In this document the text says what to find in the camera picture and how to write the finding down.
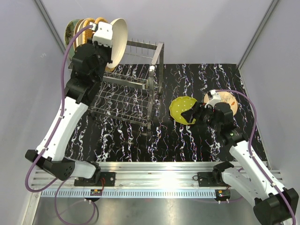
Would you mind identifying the cream round plate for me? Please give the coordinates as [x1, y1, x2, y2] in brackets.
[105, 18, 128, 72]

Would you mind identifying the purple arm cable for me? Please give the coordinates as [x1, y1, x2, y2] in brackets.
[24, 24, 98, 225]
[194, 89, 296, 225]

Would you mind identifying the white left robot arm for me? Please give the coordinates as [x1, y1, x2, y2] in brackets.
[25, 40, 113, 186]

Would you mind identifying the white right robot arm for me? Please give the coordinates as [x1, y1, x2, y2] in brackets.
[180, 102, 299, 225]

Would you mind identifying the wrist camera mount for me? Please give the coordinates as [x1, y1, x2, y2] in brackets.
[203, 90, 221, 108]
[90, 22, 113, 48]

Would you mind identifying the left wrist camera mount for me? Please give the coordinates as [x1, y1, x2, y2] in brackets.
[90, 22, 113, 48]

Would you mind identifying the wooden plate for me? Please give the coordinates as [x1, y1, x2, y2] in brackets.
[82, 18, 95, 44]

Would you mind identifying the black marble pattern mat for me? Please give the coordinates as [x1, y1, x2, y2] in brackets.
[63, 63, 268, 163]

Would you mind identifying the peach bird plate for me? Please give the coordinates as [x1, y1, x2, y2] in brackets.
[217, 91, 238, 115]
[72, 19, 85, 51]

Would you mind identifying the stainless steel dish rack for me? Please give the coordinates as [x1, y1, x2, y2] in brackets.
[67, 37, 166, 136]

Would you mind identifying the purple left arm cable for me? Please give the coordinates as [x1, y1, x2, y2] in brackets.
[24, 24, 98, 225]

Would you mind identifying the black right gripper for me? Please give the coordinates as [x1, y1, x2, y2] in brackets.
[180, 101, 221, 132]

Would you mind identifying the mint green flower plate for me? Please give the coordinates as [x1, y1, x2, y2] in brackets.
[64, 19, 79, 47]

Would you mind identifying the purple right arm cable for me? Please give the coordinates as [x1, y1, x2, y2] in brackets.
[194, 89, 296, 225]

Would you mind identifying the aluminium mounting rail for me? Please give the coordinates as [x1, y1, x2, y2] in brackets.
[30, 161, 288, 199]

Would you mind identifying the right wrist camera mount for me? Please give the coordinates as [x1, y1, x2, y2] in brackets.
[203, 90, 221, 108]

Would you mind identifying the yellow green plate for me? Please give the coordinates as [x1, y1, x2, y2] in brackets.
[169, 96, 197, 125]

